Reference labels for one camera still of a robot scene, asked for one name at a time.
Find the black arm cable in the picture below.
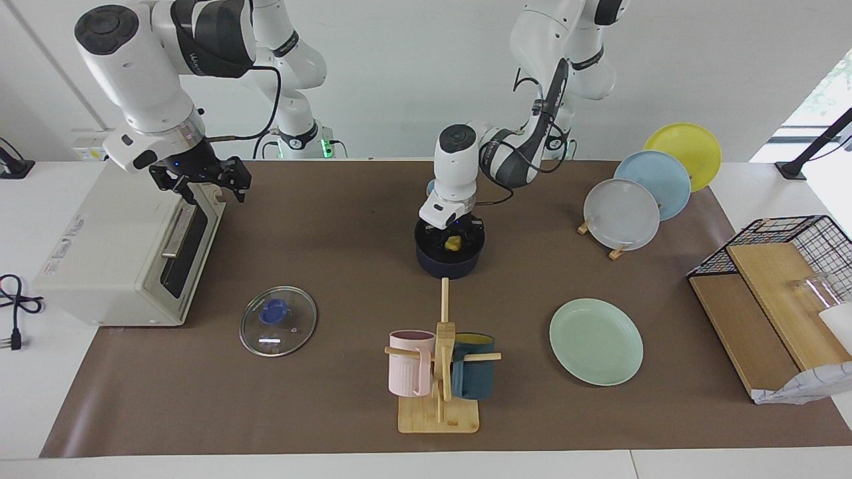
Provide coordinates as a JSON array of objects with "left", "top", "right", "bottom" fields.
[
  {"left": 203, "top": 65, "right": 282, "bottom": 141},
  {"left": 474, "top": 70, "right": 574, "bottom": 207}
]

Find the dark teal mug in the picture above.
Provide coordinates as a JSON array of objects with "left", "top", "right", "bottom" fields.
[{"left": 451, "top": 333, "right": 496, "bottom": 400}]

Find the black power cord with plug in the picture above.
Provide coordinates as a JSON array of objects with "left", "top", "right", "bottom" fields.
[{"left": 0, "top": 274, "right": 46, "bottom": 351}]

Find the white patterned cloth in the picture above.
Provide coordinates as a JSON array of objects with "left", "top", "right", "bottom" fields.
[{"left": 752, "top": 361, "right": 852, "bottom": 405}]

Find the pink ribbed mug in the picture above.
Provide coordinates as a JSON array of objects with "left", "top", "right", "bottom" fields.
[{"left": 389, "top": 330, "right": 437, "bottom": 398}]

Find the yellow plate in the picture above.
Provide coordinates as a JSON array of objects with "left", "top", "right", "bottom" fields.
[{"left": 644, "top": 122, "right": 722, "bottom": 194}]

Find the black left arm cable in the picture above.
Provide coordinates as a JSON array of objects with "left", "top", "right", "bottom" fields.
[{"left": 474, "top": 70, "right": 574, "bottom": 207}]

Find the light blue plate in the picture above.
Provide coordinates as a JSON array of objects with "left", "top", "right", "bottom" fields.
[{"left": 613, "top": 150, "right": 692, "bottom": 222}]

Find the light wooden shelf board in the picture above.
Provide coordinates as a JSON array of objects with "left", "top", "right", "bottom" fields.
[{"left": 727, "top": 243, "right": 852, "bottom": 371}]

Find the brown table mat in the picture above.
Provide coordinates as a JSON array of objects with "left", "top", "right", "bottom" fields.
[{"left": 39, "top": 160, "right": 852, "bottom": 458}]

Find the dark blue saucepan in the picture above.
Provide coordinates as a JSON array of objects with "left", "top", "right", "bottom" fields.
[{"left": 415, "top": 216, "right": 485, "bottom": 279}]

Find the white wall socket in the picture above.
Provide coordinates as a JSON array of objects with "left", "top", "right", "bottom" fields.
[{"left": 72, "top": 130, "right": 111, "bottom": 162}]

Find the black desk clamp mount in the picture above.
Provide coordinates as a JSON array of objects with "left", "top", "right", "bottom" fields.
[{"left": 0, "top": 136, "right": 35, "bottom": 179}]

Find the black camera stand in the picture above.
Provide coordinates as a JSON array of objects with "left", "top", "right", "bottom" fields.
[{"left": 775, "top": 106, "right": 852, "bottom": 180}]

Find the white plastic cup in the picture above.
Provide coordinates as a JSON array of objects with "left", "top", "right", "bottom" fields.
[{"left": 819, "top": 303, "right": 852, "bottom": 353}]

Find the beige toaster oven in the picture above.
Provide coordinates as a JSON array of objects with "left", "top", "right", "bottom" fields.
[{"left": 32, "top": 160, "right": 227, "bottom": 327}]

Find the grey plate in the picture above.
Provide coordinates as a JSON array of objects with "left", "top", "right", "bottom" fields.
[{"left": 584, "top": 178, "right": 661, "bottom": 251}]

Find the mint green plate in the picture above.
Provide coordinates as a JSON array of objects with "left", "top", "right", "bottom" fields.
[{"left": 549, "top": 297, "right": 644, "bottom": 387}]

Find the wooden plate rack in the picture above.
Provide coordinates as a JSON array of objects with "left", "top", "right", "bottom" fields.
[{"left": 577, "top": 213, "right": 630, "bottom": 261}]

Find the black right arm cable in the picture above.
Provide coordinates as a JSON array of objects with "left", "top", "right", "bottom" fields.
[{"left": 203, "top": 65, "right": 282, "bottom": 141}]

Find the wooden mug tree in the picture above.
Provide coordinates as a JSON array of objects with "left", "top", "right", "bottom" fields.
[{"left": 384, "top": 278, "right": 502, "bottom": 434}]

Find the glass pot lid blue knob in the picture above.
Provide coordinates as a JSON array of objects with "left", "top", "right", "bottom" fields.
[{"left": 240, "top": 285, "right": 318, "bottom": 357}]

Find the black wire basket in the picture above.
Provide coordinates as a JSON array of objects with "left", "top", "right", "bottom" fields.
[{"left": 687, "top": 215, "right": 852, "bottom": 303}]

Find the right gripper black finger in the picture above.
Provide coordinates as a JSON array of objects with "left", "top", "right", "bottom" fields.
[
  {"left": 149, "top": 166, "right": 200, "bottom": 206},
  {"left": 223, "top": 156, "right": 252, "bottom": 204}
]

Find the clear glass cup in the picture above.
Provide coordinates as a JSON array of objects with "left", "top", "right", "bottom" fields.
[{"left": 789, "top": 271, "right": 841, "bottom": 313}]

